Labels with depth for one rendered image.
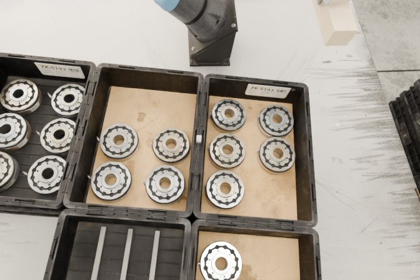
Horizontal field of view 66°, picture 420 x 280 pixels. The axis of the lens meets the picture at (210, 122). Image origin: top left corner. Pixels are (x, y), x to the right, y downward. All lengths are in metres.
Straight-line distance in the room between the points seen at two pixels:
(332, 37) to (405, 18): 1.96
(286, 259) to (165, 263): 0.31
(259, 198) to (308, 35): 0.74
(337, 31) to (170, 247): 0.68
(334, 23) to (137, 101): 0.58
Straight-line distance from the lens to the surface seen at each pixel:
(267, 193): 0.93
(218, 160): 0.89
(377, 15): 2.74
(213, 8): 1.09
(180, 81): 0.95
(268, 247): 0.91
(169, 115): 0.97
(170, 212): 0.79
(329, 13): 0.91
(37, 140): 1.02
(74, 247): 0.92
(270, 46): 1.32
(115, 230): 0.90
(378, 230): 1.18
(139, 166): 0.92
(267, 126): 0.96
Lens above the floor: 1.71
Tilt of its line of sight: 65 degrees down
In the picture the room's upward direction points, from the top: 11 degrees clockwise
